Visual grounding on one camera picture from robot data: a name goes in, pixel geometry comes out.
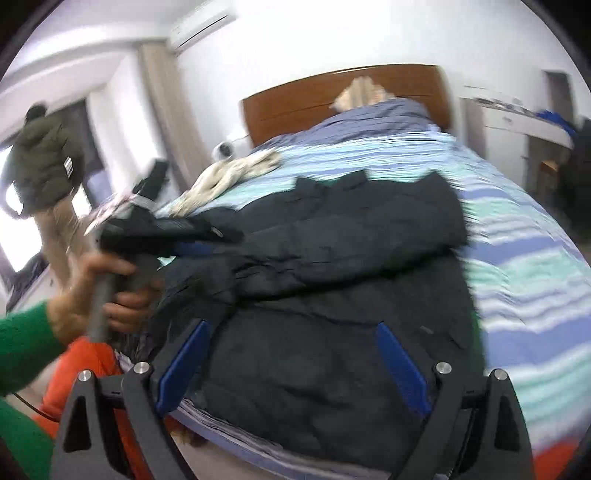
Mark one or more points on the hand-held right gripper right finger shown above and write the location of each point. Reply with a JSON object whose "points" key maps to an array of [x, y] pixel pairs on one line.
{"points": [[401, 364]]}

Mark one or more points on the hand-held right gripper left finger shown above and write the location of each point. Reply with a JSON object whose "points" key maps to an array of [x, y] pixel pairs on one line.
{"points": [[184, 364]]}

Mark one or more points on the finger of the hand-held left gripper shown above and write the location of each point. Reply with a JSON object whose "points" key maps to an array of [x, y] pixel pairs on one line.
{"points": [[194, 249]]}

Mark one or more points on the black jacket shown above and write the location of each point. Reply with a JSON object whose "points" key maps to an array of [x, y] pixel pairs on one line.
{"points": [[300, 346]]}

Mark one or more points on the person's left forearm green sleeve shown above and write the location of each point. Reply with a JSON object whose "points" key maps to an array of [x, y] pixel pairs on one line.
{"points": [[25, 346]]}

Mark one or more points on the person's left hand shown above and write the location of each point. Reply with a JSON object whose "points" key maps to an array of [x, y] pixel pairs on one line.
{"points": [[76, 295]]}

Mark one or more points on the beige fleece cloth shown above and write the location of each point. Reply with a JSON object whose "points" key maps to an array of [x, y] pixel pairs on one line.
{"points": [[231, 173]]}

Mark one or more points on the person's orange pants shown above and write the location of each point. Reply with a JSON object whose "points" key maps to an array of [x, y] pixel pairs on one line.
{"points": [[87, 355]]}

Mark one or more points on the small white device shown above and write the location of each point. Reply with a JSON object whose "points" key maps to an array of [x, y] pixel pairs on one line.
{"points": [[225, 150]]}

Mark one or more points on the beige curtain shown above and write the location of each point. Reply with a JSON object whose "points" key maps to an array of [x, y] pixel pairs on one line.
{"points": [[161, 101]]}

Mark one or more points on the striped bed sheet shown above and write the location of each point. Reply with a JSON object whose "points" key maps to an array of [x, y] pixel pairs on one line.
{"points": [[531, 277]]}

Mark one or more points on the wooden headboard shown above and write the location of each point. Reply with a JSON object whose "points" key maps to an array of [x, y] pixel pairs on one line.
{"points": [[295, 104]]}

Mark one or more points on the person's green sweater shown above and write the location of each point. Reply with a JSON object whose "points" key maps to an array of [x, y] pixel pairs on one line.
{"points": [[23, 443]]}

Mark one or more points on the white air conditioner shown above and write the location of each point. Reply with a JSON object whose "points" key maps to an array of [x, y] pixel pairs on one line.
{"points": [[198, 25]]}

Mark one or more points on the beige pillow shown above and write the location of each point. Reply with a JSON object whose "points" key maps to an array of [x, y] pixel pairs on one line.
{"points": [[362, 92]]}

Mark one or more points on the wooden chair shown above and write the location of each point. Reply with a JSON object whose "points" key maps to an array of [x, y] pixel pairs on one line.
{"points": [[549, 173]]}

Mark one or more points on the blue cloth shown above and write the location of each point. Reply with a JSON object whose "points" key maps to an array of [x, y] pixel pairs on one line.
{"points": [[556, 122]]}

